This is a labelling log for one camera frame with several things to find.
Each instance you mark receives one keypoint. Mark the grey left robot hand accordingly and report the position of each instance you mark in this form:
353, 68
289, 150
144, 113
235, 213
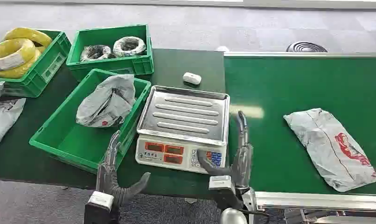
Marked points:
107, 181

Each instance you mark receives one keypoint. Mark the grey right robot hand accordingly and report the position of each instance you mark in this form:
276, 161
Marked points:
242, 167

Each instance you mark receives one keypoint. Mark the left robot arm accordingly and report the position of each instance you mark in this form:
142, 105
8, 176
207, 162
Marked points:
98, 215

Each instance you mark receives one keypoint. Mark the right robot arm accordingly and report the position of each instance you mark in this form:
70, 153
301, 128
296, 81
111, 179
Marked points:
236, 205

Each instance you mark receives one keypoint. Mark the green crate holding grey parcel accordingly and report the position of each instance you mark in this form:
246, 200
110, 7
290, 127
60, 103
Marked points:
67, 139

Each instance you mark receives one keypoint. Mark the white electronic scale steel pan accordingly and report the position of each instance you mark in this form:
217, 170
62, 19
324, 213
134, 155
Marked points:
183, 123

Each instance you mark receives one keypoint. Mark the crumpled grey parcel bag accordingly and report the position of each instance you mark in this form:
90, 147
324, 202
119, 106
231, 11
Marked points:
106, 103

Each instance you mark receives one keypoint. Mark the grey parcel bag red print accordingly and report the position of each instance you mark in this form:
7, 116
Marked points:
327, 145

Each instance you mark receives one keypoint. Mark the small white oval device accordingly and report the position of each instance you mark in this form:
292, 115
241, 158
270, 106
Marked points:
192, 78

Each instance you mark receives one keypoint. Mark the green crate holding wrapped coils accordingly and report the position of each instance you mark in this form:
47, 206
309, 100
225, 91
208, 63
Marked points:
110, 66

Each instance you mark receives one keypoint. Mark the green crate holding yellow coils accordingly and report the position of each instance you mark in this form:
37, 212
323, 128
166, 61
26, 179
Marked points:
42, 69

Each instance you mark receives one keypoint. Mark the black round ribbed object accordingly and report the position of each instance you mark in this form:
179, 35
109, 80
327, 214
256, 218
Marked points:
306, 47

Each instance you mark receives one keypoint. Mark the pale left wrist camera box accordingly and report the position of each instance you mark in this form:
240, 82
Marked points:
100, 200

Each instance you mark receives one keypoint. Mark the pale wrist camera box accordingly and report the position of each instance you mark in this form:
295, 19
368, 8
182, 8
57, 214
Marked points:
100, 200
219, 182

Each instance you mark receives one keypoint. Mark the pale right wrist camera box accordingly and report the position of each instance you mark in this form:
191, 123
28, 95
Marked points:
219, 182

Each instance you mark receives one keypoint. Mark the green conveyor belt aluminium frame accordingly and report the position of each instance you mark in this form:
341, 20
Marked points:
299, 86

